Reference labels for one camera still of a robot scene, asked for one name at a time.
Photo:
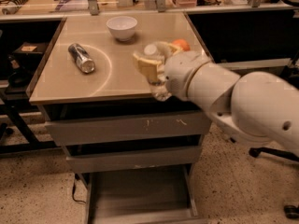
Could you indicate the middle grey drawer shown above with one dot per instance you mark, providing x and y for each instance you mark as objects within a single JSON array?
[{"x": 134, "y": 159}]

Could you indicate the open bottom grey drawer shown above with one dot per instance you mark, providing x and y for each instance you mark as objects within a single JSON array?
[{"x": 155, "y": 195}]

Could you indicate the black office chair base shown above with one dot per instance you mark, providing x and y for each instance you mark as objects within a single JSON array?
[{"x": 291, "y": 211}]

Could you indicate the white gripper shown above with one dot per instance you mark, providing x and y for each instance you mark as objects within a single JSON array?
[{"x": 179, "y": 75}]

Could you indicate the silver blue drink can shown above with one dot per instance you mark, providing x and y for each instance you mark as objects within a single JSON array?
[{"x": 81, "y": 58}]

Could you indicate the orange fruit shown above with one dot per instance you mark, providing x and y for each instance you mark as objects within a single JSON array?
[{"x": 182, "y": 43}]

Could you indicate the grey drawer cabinet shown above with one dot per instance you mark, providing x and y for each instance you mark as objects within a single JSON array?
[{"x": 114, "y": 88}]

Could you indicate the white ceramic bowl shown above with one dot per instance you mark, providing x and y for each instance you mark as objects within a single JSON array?
[{"x": 122, "y": 27}]

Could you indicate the top grey drawer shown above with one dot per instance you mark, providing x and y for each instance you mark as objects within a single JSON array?
[{"x": 126, "y": 128}]

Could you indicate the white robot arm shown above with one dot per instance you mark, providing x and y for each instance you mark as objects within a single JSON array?
[{"x": 253, "y": 109}]

